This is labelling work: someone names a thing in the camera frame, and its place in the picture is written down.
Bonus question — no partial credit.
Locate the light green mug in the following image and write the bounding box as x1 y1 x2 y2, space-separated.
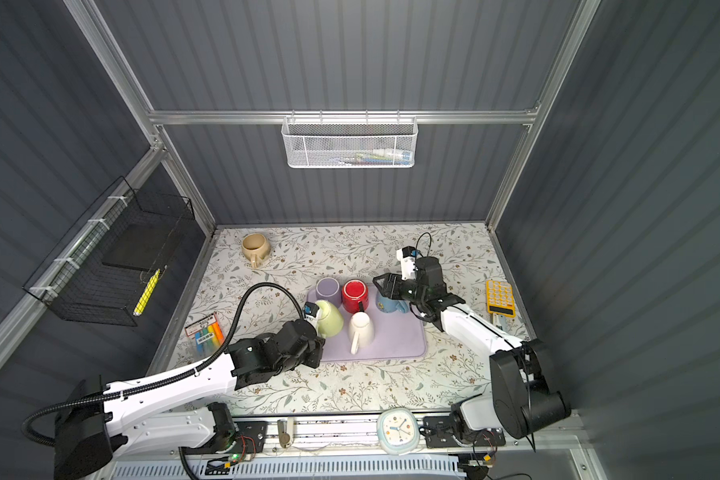
315 300 344 338

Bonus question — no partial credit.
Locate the beige speckled mug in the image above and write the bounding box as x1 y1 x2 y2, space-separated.
241 233 271 269

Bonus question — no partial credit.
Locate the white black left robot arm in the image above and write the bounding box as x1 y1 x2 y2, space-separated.
21 302 325 479

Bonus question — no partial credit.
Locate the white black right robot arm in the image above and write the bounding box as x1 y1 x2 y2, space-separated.
372 247 571 444

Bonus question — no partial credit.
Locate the blue polka dot mug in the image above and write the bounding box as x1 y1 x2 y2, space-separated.
375 292 409 314

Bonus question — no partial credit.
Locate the red mug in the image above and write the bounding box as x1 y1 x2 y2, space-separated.
342 279 369 314

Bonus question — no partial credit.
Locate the white mug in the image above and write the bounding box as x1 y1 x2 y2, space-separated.
348 312 375 355

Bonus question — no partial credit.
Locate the purple mug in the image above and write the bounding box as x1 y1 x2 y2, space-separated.
315 277 342 307

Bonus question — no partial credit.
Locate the lavender plastic tray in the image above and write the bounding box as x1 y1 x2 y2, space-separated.
321 285 427 364

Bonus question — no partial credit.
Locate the colourful marker pack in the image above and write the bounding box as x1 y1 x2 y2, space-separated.
184 312 225 359

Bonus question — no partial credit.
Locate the yellow calculator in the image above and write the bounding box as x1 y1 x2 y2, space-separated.
485 280 517 318

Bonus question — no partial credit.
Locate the small white clock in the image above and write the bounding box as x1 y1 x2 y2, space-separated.
377 408 420 455

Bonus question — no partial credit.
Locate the yellow marker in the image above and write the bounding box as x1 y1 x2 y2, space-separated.
132 269 162 317

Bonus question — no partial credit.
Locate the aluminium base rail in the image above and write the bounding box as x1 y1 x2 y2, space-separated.
95 409 583 457

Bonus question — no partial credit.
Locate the white wire basket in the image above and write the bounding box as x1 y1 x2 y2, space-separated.
281 113 419 169

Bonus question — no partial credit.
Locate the black wire basket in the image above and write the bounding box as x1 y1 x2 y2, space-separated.
24 182 195 327

